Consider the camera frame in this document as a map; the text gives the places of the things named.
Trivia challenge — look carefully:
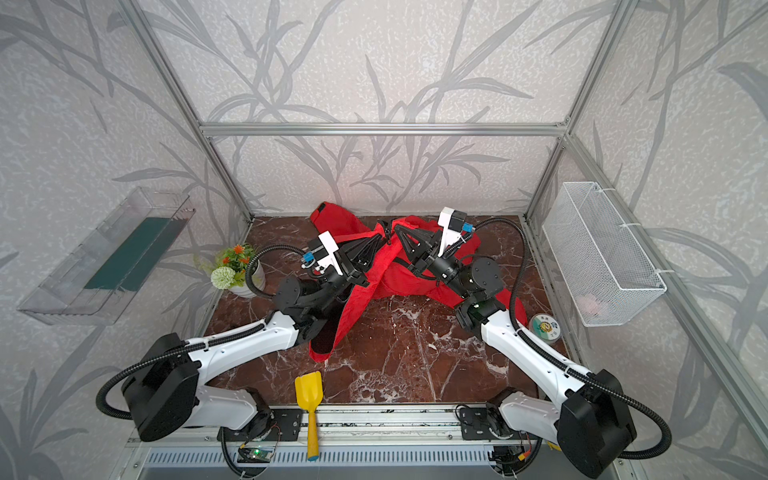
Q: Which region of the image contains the red jacket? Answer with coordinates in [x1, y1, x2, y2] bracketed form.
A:
[307, 201, 529, 364]

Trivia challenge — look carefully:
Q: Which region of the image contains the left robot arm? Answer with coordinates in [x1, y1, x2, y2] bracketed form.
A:
[95, 229, 387, 442]

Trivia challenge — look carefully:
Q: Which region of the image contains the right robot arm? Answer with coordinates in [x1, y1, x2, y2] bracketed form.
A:
[393, 218, 673, 479]

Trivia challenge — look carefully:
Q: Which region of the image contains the green label tin can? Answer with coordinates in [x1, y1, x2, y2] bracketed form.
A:
[529, 313, 562, 345]

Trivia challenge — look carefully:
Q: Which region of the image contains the potted artificial flower plant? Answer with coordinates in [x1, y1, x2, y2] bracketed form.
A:
[193, 243, 256, 299]

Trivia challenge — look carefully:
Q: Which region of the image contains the yellow plastic scoop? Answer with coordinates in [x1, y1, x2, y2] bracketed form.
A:
[295, 371, 323, 461]

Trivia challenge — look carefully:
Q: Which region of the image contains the green circuit board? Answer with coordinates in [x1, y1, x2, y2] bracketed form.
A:
[238, 445, 274, 464]

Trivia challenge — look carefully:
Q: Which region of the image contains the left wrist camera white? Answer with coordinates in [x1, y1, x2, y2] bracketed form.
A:
[302, 231, 343, 275]

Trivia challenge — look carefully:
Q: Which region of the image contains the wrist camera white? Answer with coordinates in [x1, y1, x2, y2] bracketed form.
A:
[437, 207, 475, 257]
[302, 231, 343, 275]

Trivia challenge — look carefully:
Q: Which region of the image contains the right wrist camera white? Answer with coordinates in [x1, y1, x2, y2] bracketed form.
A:
[437, 207, 475, 257]

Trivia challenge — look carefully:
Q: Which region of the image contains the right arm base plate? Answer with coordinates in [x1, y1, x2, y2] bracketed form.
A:
[453, 404, 510, 441]

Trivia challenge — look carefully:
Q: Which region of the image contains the white wire mesh basket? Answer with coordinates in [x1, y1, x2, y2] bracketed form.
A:
[543, 182, 667, 327]

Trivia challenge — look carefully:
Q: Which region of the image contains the aluminium frame rail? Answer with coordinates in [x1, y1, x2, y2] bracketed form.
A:
[125, 403, 634, 448]

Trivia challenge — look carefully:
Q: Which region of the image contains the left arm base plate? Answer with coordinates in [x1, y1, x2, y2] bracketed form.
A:
[250, 408, 304, 442]

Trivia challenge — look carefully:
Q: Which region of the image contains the clear acrylic wall shelf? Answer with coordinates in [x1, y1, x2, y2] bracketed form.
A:
[18, 187, 195, 326]

